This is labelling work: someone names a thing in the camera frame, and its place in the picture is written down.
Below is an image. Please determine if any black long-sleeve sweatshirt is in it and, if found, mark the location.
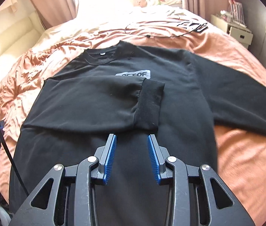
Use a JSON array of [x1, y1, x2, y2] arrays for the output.
[[9, 41, 266, 225]]

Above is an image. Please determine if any rust orange bed blanket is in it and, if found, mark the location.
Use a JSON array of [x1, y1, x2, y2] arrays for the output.
[[0, 26, 266, 225]]

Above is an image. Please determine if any cream padded headboard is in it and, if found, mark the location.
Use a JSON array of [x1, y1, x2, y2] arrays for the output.
[[0, 12, 44, 62]]

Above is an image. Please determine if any cream bed sheet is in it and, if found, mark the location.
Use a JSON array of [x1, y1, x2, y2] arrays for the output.
[[31, 4, 190, 52]]

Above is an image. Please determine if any small black device on bed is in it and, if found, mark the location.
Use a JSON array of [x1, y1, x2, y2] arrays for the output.
[[179, 21, 210, 34]]

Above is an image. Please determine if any pink curtain left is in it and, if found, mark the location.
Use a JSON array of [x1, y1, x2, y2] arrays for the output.
[[30, 0, 78, 29]]

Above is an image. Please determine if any white bedside cabinet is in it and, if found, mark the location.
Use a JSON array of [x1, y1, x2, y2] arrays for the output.
[[210, 14, 253, 49]]

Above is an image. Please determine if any patterned pillow with bear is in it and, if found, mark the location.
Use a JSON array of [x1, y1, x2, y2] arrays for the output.
[[132, 0, 182, 8]]

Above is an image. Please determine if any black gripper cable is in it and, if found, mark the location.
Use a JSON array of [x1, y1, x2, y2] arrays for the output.
[[0, 101, 30, 197]]

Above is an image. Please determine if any black cable on bed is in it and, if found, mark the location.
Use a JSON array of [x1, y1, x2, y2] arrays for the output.
[[124, 20, 195, 39]]

